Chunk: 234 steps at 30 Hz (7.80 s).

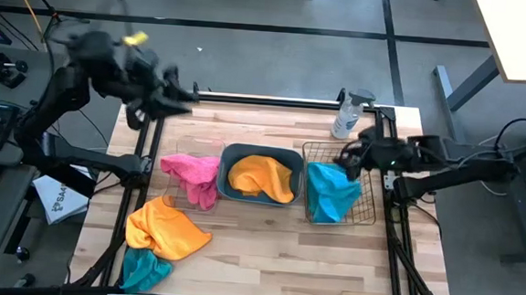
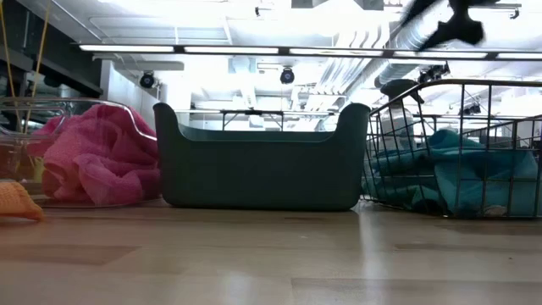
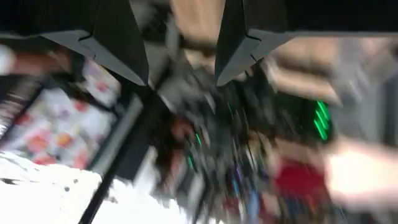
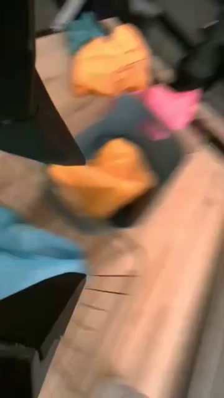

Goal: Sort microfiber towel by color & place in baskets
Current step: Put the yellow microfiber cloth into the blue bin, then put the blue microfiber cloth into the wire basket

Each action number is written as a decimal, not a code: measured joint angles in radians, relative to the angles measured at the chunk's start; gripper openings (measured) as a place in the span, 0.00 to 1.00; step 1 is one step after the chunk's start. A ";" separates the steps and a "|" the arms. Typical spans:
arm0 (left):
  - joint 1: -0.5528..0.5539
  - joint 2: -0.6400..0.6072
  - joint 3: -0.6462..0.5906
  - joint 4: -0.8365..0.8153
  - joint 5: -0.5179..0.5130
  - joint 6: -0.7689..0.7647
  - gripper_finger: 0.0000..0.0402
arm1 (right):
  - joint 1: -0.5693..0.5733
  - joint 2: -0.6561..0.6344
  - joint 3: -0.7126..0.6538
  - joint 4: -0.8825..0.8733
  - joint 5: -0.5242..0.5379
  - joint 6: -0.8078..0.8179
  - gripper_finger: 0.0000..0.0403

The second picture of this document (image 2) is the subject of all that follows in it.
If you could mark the orange microfiber towel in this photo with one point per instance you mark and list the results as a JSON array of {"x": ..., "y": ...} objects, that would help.
[{"x": 17, "y": 203}]

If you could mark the round black ceiling fixture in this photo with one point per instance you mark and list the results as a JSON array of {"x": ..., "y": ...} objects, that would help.
[
  {"x": 147, "y": 80},
  {"x": 287, "y": 75}
]

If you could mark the blue microfiber towel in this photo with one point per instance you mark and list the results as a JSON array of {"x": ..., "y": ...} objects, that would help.
[{"x": 478, "y": 186}]

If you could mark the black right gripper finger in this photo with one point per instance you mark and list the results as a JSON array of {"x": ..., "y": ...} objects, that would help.
[
  {"x": 459, "y": 36},
  {"x": 419, "y": 10}
]

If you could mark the overhead light bar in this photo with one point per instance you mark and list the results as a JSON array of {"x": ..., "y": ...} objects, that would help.
[{"x": 283, "y": 51}]

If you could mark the pink microfiber towel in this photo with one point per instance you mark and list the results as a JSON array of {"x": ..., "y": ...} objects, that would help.
[{"x": 101, "y": 161}]

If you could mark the clear spray bottle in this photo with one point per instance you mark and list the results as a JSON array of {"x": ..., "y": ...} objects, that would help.
[{"x": 398, "y": 89}]

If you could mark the clear plastic bin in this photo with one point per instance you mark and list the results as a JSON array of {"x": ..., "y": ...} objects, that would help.
[{"x": 12, "y": 148}]

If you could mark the teal plastic basket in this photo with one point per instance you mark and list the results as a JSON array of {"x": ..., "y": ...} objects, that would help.
[{"x": 262, "y": 178}]

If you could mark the black aluminium table frame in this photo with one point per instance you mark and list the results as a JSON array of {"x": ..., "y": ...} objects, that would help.
[{"x": 254, "y": 112}]

